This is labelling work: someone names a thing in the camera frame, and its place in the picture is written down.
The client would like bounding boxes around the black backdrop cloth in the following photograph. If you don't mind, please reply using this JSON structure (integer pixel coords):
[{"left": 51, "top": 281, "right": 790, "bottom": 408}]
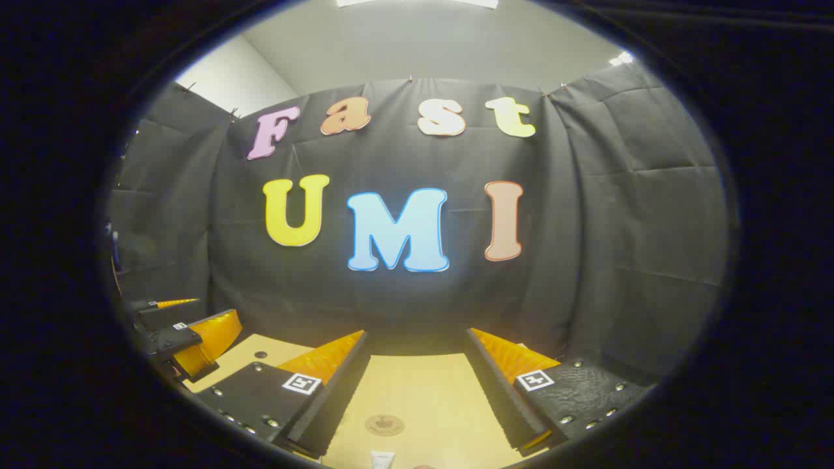
[{"left": 108, "top": 62, "right": 730, "bottom": 385}]

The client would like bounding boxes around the round cork coaster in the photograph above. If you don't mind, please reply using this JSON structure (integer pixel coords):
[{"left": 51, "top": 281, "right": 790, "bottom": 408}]
[{"left": 364, "top": 414, "right": 406, "bottom": 437}]

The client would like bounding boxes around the wooden desktop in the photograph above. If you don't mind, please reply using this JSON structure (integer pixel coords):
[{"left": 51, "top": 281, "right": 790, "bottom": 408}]
[{"left": 184, "top": 334, "right": 530, "bottom": 469}]

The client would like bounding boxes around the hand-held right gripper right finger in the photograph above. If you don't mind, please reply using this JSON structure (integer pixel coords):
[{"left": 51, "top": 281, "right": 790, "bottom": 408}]
[{"left": 464, "top": 327, "right": 654, "bottom": 457}]

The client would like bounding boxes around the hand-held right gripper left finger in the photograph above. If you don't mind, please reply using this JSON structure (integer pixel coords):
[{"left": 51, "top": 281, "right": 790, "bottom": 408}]
[{"left": 194, "top": 330, "right": 370, "bottom": 460}]

